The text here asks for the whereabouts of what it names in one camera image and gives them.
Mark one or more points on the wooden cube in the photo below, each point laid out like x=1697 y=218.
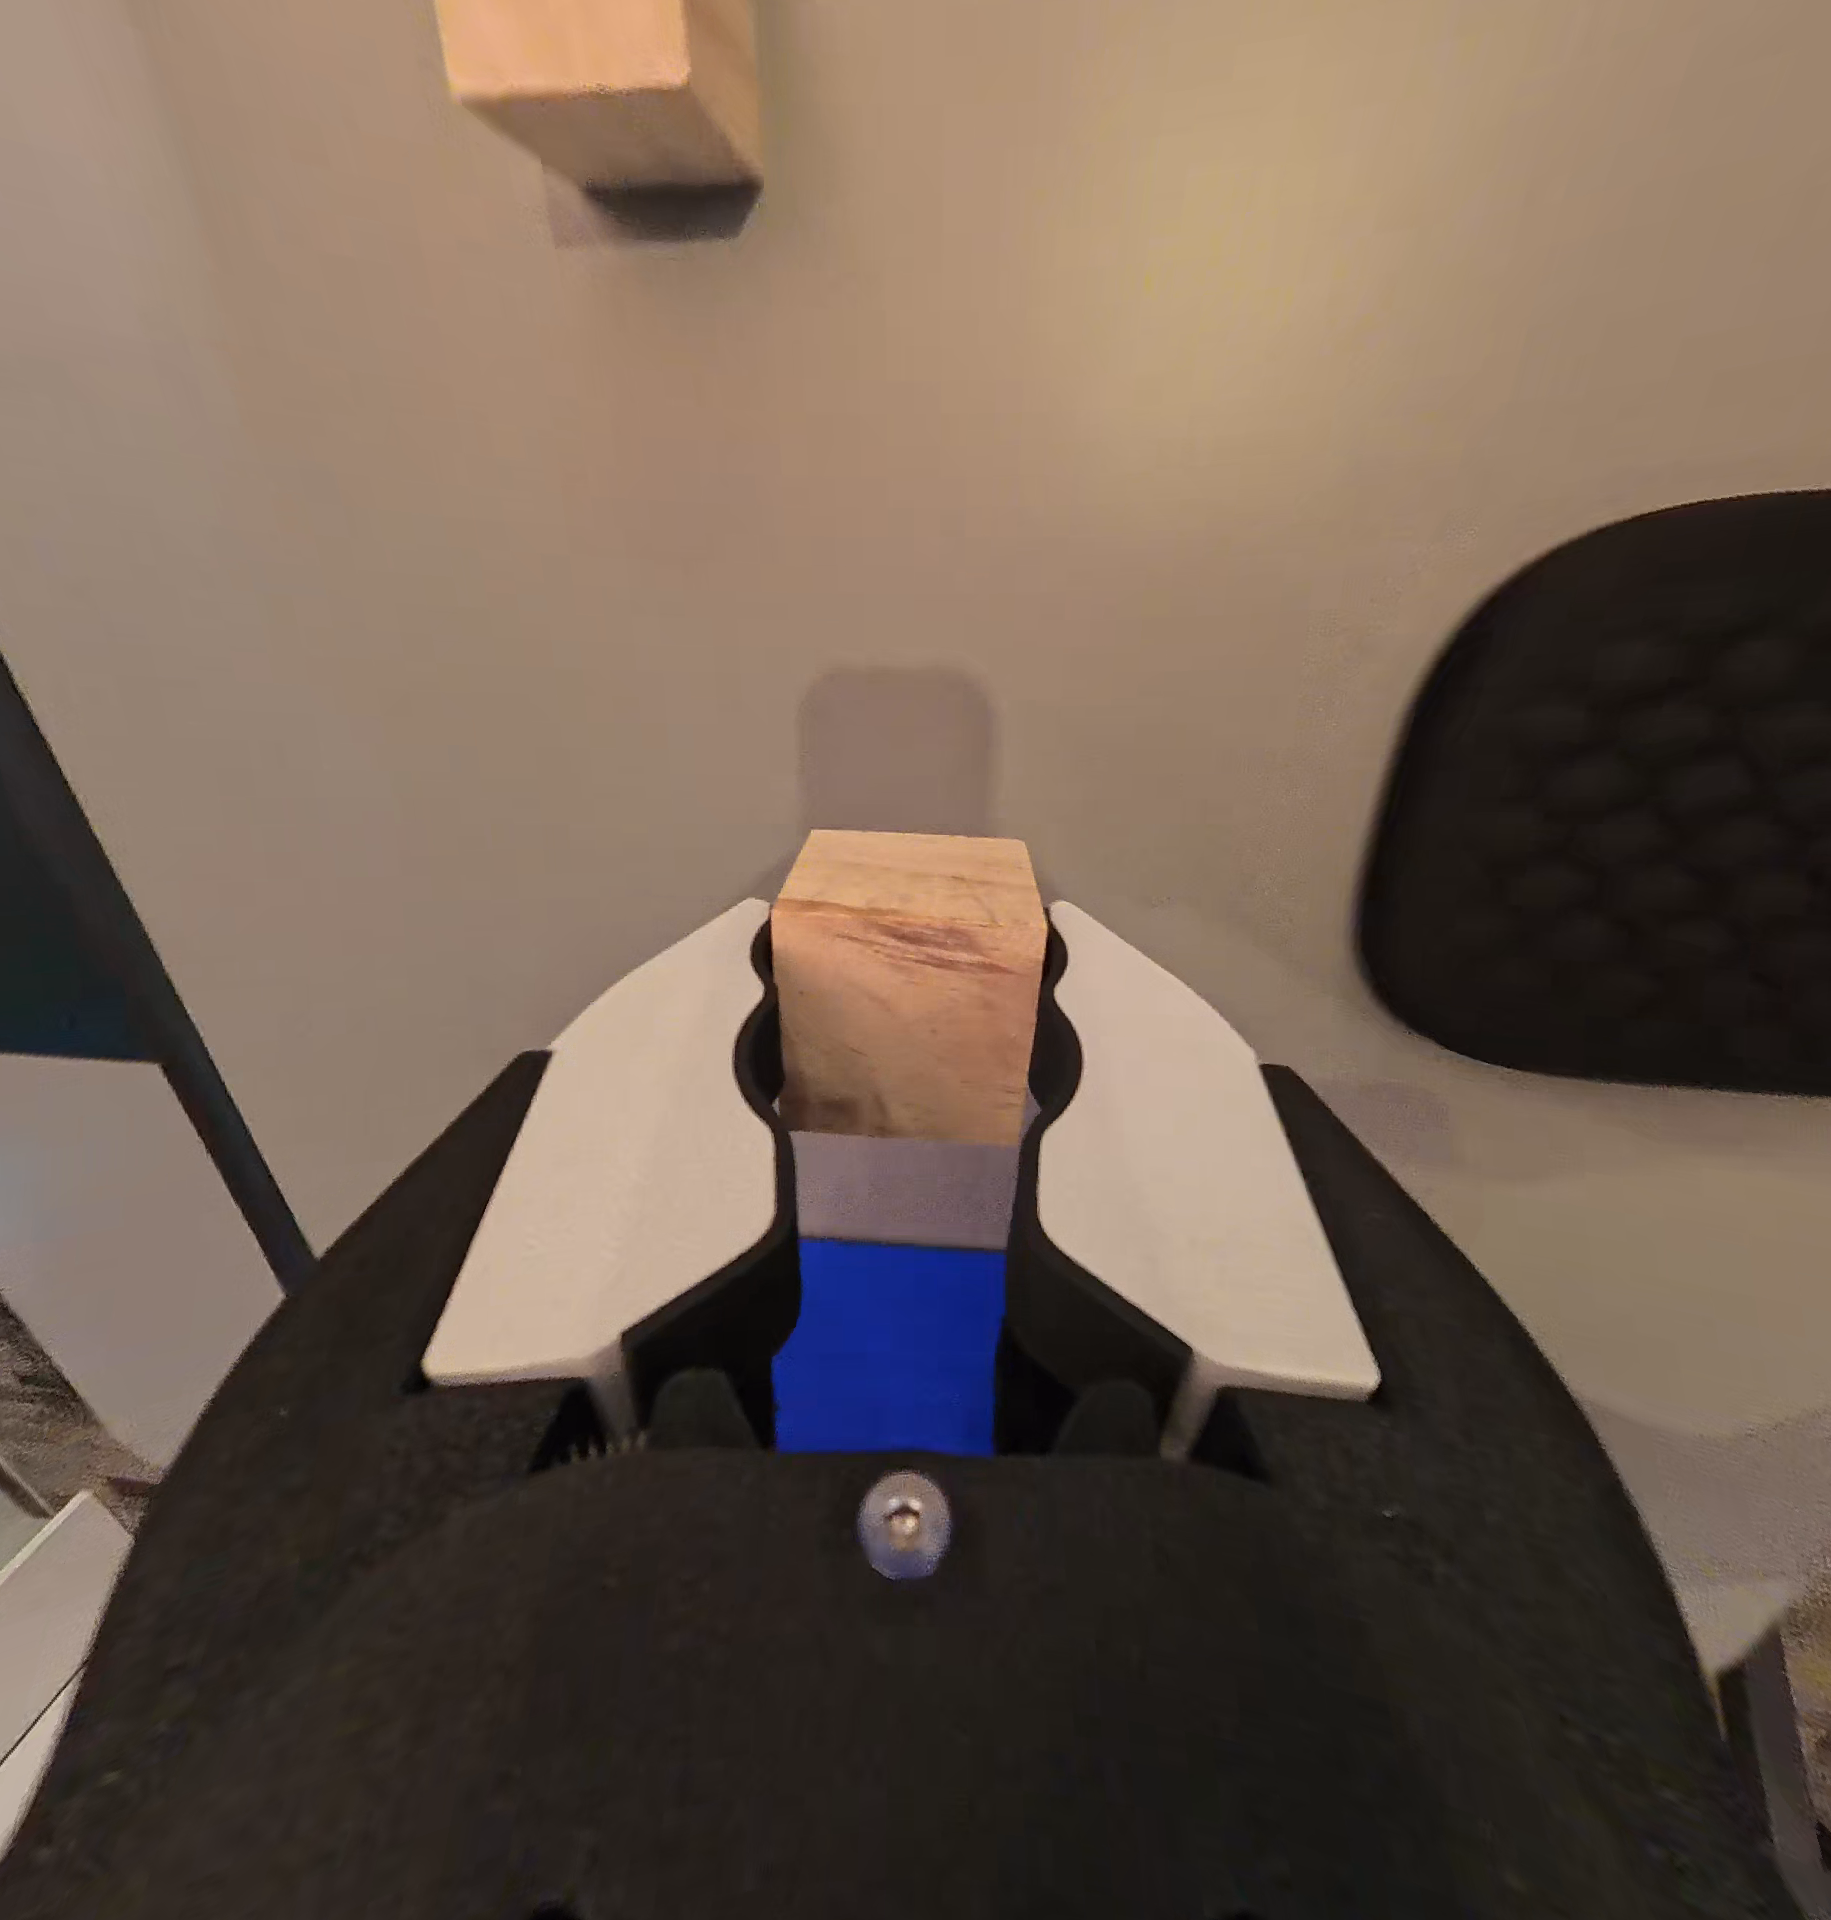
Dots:
x=906 y=976
x=601 y=76

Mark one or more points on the blue plastic bin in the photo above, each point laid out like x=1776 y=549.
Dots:
x=885 y=1350

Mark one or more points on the dark inset table panel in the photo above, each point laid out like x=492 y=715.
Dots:
x=30 y=901

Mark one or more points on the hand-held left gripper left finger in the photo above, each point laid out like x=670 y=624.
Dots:
x=601 y=1201

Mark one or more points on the black padded wrist rest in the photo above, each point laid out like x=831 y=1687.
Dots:
x=1648 y=810

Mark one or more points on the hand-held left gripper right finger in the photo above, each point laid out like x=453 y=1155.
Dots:
x=1201 y=1215

